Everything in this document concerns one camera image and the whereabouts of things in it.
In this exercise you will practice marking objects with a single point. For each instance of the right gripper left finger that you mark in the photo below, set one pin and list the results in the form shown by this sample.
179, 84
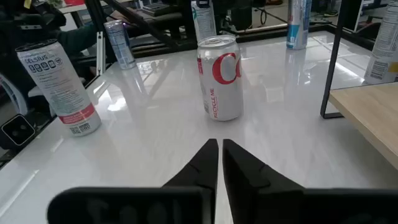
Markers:
186, 199

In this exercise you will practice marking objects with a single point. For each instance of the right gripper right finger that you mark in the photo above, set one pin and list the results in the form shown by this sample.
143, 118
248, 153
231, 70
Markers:
264, 199

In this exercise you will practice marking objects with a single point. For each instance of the silver Diet Coke can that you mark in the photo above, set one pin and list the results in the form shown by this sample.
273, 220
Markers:
220, 87

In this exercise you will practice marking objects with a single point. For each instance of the blue silver Red Bull can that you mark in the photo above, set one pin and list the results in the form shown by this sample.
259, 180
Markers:
298, 25
119, 43

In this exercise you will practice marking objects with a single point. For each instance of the Celsius Tropical Vibe can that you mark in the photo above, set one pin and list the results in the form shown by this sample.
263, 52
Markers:
384, 40

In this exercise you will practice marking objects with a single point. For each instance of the silver aluminium bar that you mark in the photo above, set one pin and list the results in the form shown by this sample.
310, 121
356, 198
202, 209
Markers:
100, 53

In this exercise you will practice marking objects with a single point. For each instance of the person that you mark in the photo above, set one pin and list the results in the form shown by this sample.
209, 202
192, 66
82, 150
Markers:
77, 39

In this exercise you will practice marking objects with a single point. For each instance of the person's hand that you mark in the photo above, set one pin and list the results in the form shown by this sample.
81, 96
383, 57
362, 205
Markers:
119, 17

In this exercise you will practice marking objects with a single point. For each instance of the wooden shelf with black frame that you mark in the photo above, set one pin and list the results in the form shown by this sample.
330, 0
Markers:
367, 109

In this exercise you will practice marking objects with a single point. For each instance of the black table-level camera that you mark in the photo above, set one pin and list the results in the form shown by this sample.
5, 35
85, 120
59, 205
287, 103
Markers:
17, 130

